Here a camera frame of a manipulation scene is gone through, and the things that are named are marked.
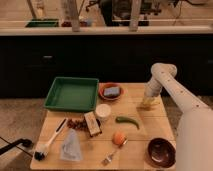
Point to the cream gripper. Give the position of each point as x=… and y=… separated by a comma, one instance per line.
x=149, y=100

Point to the yellow banana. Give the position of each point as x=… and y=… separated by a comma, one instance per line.
x=149, y=106

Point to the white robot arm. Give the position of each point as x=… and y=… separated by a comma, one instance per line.
x=194, y=142

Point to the white paper cup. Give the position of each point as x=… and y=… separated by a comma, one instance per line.
x=103, y=111

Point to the green chili pepper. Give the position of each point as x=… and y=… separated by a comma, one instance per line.
x=121, y=119

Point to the blue sponge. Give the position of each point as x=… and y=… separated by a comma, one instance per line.
x=112, y=92

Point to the orange bowl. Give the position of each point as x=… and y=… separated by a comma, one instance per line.
x=107, y=85

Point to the orange fruit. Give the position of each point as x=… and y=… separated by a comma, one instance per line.
x=118, y=138

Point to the dark brown bowl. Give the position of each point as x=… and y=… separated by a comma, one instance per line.
x=161, y=152

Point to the brown cardboard box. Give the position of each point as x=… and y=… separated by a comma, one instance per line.
x=92, y=124

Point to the green plastic tray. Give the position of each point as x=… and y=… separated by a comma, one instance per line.
x=72, y=94

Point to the silver fork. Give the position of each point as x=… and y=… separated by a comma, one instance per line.
x=109, y=157

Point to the clear plastic bag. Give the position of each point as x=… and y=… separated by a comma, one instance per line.
x=70, y=148

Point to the black handle bar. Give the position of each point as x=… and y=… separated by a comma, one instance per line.
x=24, y=142

